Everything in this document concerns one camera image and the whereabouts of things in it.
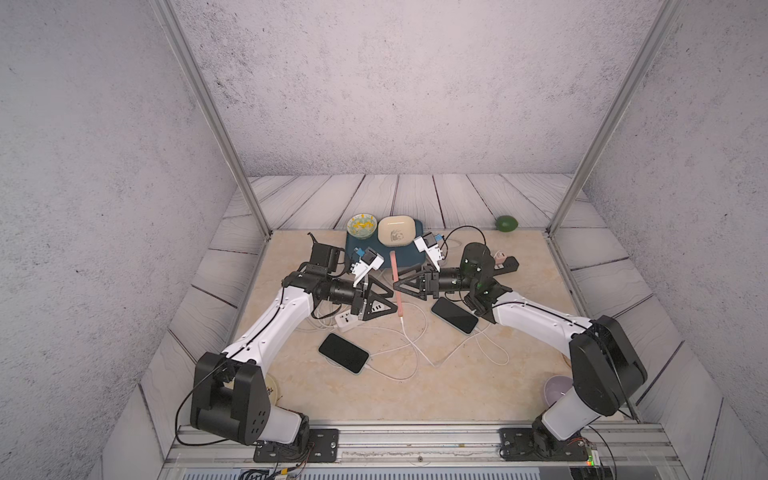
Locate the green round fruit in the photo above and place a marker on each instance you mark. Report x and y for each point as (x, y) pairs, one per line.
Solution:
(506, 223)

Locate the right aluminium frame post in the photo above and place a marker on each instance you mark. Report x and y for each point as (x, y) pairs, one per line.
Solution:
(638, 68)

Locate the front aluminium rail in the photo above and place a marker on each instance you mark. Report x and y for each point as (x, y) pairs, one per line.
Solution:
(460, 450)

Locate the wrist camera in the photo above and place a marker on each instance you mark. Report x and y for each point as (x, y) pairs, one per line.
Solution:
(429, 244)
(368, 260)

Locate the blue-cased smartphone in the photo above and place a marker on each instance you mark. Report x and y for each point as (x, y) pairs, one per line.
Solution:
(454, 315)

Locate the pink-cased smartphone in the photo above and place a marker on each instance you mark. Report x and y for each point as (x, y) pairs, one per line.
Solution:
(395, 278)

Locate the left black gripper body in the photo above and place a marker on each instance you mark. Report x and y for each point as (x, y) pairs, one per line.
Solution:
(340, 292)

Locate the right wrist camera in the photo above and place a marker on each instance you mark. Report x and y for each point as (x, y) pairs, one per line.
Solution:
(429, 244)

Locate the black smartphone bottom left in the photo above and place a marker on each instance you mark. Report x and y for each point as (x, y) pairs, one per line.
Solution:
(344, 353)

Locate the pink charger plug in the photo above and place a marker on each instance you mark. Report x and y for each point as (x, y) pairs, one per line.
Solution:
(498, 257)

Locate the yellow round plate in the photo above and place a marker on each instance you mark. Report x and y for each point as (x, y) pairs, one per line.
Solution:
(273, 389)

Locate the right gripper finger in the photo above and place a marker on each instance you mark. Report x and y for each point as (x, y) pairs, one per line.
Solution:
(417, 287)
(411, 274)

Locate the left aluminium frame post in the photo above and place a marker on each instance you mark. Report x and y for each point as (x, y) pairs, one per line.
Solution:
(183, 53)

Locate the cream square bowl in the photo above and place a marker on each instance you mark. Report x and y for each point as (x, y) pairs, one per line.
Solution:
(396, 231)

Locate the aluminium frame post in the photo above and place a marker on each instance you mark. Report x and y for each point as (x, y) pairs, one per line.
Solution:
(183, 53)
(638, 68)

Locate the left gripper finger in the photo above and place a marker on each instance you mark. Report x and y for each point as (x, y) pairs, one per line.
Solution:
(378, 304)
(377, 279)

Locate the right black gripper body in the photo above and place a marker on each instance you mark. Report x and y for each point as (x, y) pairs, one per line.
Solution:
(449, 282)

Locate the white power strip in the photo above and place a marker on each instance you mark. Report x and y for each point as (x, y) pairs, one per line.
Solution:
(345, 321)

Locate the small patterned bowl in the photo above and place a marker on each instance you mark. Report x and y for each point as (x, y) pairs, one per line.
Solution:
(362, 226)

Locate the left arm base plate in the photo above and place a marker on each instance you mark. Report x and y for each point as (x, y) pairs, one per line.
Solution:
(312, 446)

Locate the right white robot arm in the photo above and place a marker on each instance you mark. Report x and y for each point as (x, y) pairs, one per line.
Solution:
(606, 369)

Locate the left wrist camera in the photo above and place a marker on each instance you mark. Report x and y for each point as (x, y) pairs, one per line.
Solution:
(368, 260)

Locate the black power strip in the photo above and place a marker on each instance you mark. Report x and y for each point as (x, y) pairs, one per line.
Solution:
(505, 265)

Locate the dark blue mat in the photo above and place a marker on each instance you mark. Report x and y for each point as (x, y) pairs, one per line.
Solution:
(406, 255)

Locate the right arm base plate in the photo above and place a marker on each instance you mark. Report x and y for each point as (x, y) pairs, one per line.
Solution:
(529, 445)

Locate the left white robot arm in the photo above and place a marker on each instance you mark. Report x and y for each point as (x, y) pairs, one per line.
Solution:
(229, 396)

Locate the purple bowl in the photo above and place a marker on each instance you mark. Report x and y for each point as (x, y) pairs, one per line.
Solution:
(555, 388)

